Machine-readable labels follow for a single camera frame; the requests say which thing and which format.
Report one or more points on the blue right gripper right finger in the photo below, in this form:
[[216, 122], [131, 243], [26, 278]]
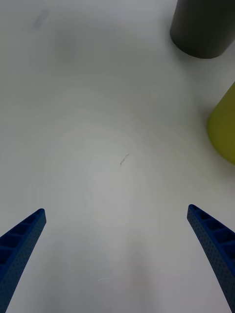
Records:
[[218, 249]]

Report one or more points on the yellow-green plastic waste bin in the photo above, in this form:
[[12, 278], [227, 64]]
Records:
[[225, 132]]

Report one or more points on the grey plastic waste bin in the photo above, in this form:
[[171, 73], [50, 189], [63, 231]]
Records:
[[203, 27]]

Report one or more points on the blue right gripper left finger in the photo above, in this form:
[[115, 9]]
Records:
[[17, 259]]

